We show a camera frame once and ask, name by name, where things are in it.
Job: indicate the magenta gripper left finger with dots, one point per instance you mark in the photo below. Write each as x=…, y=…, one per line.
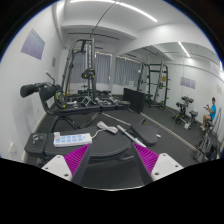
x=72, y=166

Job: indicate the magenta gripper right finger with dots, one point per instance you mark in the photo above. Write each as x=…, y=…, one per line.
x=153, y=166

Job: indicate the white charger plug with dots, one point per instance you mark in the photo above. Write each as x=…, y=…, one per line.
x=57, y=136

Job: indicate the white power strip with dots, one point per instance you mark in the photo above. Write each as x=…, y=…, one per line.
x=73, y=140

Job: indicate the black flat bench pad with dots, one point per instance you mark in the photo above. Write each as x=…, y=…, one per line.
x=147, y=134

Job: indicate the silver barbell bar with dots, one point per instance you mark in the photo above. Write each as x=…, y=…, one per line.
x=118, y=120

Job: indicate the silver keys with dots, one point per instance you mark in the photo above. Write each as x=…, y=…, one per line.
x=36, y=138

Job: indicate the black box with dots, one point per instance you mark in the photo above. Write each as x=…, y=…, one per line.
x=136, y=99

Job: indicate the black leg curl machine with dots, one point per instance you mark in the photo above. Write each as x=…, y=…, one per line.
x=46, y=91

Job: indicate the right window curtain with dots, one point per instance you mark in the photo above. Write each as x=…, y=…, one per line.
x=126, y=71

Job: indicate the wall mirror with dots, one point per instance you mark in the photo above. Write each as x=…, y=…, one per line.
x=183, y=86

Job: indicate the cable machine rack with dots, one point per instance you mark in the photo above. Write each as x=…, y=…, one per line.
x=86, y=47

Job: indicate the wall poster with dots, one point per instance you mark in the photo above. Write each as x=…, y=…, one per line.
x=33, y=45

